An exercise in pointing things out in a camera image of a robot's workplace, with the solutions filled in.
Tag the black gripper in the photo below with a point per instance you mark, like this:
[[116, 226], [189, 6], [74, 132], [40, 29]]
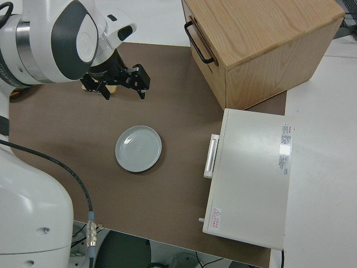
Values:
[[108, 72]]

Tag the gray round plate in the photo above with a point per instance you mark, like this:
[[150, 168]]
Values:
[[138, 149]]

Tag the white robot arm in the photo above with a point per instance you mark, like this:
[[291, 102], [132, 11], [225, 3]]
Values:
[[36, 195]]

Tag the wooden mug tree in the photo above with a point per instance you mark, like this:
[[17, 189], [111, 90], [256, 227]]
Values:
[[113, 89]]

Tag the brown table mat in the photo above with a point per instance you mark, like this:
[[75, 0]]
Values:
[[181, 195]]

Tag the light wooden cabinet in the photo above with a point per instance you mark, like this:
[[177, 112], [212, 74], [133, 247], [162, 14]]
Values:
[[265, 28]]

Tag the cream toaster oven knob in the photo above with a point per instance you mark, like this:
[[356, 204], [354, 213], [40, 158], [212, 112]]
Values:
[[200, 219]]

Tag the cream toaster oven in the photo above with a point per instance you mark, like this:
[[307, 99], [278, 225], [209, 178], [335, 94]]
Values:
[[251, 181]]

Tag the red triangle warning sticker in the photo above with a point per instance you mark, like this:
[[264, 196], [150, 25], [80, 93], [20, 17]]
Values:
[[217, 215]]

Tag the dark gray round base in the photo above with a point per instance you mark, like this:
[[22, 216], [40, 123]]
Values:
[[125, 251]]

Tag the white printed spec label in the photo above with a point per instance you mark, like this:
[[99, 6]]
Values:
[[285, 148]]

